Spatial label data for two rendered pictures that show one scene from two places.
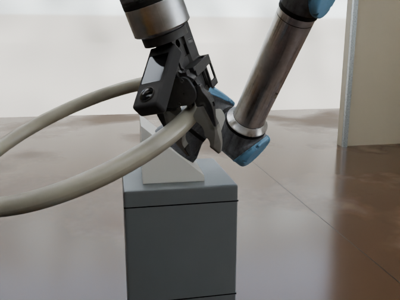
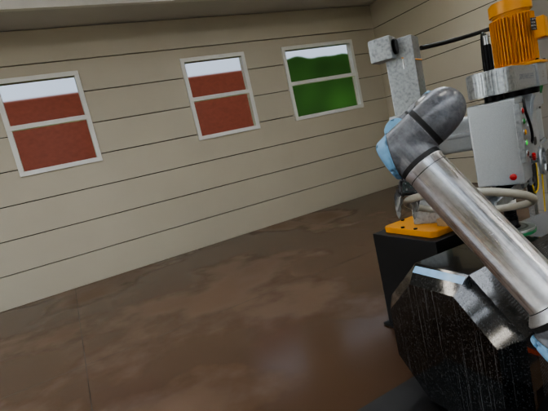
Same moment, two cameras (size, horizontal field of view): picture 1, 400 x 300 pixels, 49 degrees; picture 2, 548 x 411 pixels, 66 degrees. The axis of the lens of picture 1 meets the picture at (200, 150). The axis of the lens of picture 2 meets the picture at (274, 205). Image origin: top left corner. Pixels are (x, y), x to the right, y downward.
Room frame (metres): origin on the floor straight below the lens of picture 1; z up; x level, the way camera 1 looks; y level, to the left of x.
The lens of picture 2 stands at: (2.23, -0.94, 1.57)
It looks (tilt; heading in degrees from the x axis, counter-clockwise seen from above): 8 degrees down; 165
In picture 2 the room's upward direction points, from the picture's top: 13 degrees counter-clockwise
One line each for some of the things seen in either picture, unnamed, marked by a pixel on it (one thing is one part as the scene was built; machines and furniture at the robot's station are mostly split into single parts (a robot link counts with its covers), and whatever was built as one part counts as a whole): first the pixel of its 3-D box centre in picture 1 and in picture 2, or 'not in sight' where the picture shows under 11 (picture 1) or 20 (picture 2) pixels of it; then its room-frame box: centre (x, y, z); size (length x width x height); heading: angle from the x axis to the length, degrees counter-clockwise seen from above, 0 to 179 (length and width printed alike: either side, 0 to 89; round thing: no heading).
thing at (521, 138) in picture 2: not in sight; (521, 132); (0.59, 0.77, 1.35); 0.08 x 0.03 x 0.28; 123
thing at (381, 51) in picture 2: not in sight; (383, 50); (-0.33, 0.70, 2.00); 0.20 x 0.18 x 0.15; 11
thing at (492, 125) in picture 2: not in sight; (504, 142); (0.41, 0.84, 1.30); 0.36 x 0.22 x 0.45; 123
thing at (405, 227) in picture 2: not in sight; (430, 222); (-0.35, 0.85, 0.76); 0.49 x 0.49 x 0.05; 11
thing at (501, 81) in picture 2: not in sight; (508, 84); (0.27, 1.06, 1.60); 0.96 x 0.25 x 0.17; 123
